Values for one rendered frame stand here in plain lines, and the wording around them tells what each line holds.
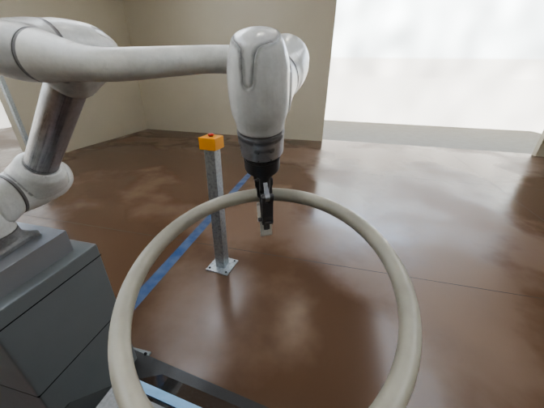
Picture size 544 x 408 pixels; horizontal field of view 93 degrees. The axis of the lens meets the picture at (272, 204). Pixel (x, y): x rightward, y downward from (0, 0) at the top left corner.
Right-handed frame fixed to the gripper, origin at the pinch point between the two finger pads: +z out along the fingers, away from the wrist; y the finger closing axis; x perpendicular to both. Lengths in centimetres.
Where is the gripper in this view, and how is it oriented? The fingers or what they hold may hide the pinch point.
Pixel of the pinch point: (264, 218)
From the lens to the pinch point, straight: 67.1
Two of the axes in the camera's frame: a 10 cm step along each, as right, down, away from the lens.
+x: 9.8, -1.3, 1.3
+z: 0.1, 7.1, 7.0
